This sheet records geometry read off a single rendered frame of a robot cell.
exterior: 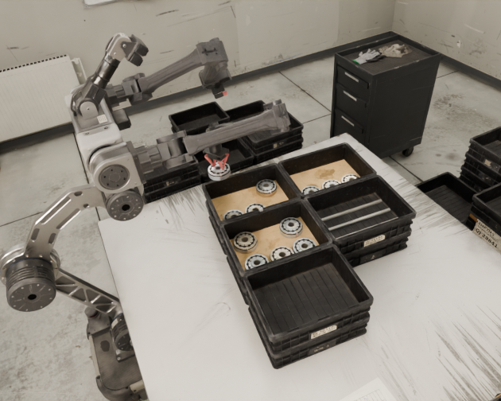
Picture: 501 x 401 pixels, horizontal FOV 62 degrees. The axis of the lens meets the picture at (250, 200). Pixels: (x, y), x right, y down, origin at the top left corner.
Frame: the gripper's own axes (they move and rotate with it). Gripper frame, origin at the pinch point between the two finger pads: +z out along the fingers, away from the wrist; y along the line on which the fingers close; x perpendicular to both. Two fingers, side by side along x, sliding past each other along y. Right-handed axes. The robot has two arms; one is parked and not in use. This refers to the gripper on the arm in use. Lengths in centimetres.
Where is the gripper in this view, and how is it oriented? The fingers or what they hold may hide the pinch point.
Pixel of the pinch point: (218, 166)
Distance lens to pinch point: 193.1
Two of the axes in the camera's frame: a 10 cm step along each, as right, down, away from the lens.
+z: 0.9, 7.5, 6.6
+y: -8.4, -3.0, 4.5
